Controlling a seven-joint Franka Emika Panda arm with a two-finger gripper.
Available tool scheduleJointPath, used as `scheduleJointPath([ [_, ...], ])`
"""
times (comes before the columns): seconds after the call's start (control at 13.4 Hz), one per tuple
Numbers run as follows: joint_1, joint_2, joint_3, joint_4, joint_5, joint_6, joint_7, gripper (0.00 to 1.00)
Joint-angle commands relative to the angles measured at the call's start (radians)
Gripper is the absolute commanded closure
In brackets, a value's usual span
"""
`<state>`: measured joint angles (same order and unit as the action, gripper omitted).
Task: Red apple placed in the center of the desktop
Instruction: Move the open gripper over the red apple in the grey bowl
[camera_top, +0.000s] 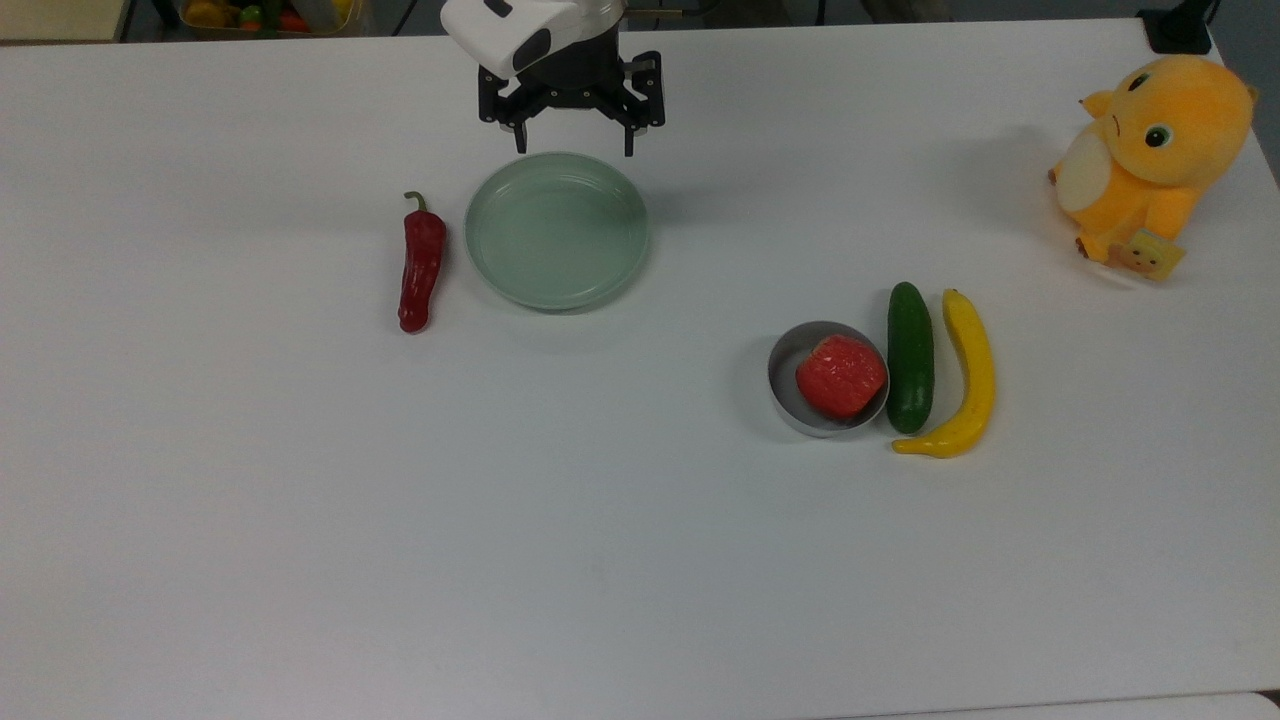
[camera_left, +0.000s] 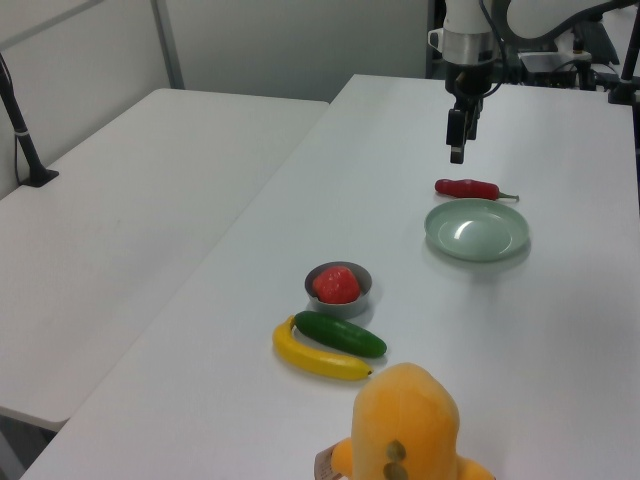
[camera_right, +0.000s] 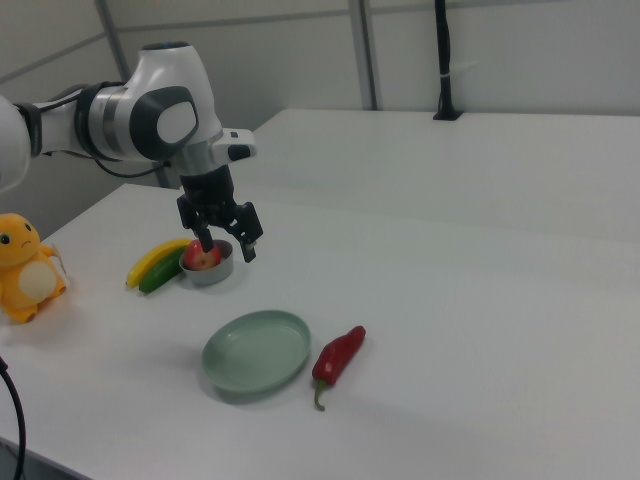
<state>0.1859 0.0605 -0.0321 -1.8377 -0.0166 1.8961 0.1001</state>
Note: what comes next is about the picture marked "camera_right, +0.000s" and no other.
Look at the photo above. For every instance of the pale green plate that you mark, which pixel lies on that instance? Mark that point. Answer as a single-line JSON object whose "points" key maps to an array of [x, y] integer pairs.
{"points": [[255, 355]]}

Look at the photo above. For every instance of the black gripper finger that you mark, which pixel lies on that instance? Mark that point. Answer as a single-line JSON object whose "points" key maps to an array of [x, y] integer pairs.
{"points": [[247, 227], [194, 220]]}

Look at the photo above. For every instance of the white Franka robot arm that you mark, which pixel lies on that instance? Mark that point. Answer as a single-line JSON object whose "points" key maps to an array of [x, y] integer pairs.
{"points": [[170, 70]]}

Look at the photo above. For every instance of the orange plush toy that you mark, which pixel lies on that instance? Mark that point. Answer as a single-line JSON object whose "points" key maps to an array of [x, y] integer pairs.
{"points": [[25, 300]]}

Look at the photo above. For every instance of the grey round bowl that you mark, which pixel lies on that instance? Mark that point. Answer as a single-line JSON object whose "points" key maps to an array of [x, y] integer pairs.
{"points": [[210, 278]]}

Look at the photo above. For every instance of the black camera pole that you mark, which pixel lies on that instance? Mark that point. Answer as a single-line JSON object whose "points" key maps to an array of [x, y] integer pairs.
{"points": [[442, 50]]}

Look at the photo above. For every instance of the red apple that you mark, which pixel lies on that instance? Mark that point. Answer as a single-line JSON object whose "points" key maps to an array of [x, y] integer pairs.
{"points": [[197, 260]]}

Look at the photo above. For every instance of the red chili pepper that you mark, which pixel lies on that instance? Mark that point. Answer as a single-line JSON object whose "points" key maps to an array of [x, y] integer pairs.
{"points": [[335, 357]]}

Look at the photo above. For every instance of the green cucumber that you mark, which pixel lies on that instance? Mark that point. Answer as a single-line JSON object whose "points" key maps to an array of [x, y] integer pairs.
{"points": [[157, 278]]}

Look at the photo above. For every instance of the yellow banana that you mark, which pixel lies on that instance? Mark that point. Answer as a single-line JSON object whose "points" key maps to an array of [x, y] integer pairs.
{"points": [[150, 257]]}

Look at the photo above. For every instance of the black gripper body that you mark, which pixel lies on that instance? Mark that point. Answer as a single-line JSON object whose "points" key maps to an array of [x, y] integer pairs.
{"points": [[207, 195]]}

